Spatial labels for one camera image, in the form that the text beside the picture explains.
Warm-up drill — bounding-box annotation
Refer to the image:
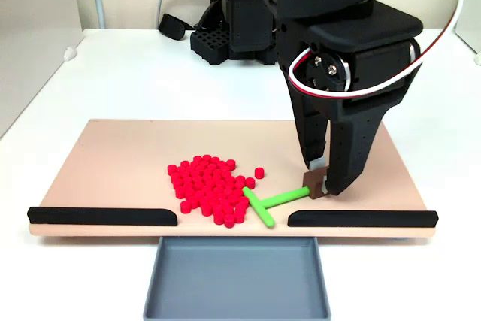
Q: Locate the black strap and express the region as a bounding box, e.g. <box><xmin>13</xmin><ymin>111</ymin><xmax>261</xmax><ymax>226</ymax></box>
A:
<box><xmin>157</xmin><ymin>12</ymin><xmax>196</xmax><ymax>41</ymax></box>

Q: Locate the grey tray container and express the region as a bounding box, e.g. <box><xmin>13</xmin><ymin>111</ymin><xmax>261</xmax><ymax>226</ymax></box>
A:
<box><xmin>141</xmin><ymin>236</ymin><xmax>332</xmax><ymax>321</ymax></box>

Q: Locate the black edge rail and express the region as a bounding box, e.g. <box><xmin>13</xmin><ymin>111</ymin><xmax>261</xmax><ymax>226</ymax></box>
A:
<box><xmin>26</xmin><ymin>206</ymin><xmax>178</xmax><ymax>227</ymax></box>
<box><xmin>287</xmin><ymin>208</ymin><xmax>440</xmax><ymax>229</ymax></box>

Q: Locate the green T-shaped pusher tool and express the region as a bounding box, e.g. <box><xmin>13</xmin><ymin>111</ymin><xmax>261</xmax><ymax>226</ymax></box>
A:
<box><xmin>242</xmin><ymin>168</ymin><xmax>331</xmax><ymax>228</ymax></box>

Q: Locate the red granule pile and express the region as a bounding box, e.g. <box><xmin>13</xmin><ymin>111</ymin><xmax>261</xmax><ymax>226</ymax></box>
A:
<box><xmin>167</xmin><ymin>154</ymin><xmax>250</xmax><ymax>228</ymax></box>

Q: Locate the beige flat board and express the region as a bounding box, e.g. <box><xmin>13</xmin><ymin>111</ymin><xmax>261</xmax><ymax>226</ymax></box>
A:
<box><xmin>29</xmin><ymin>118</ymin><xmax>439</xmax><ymax>240</ymax></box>

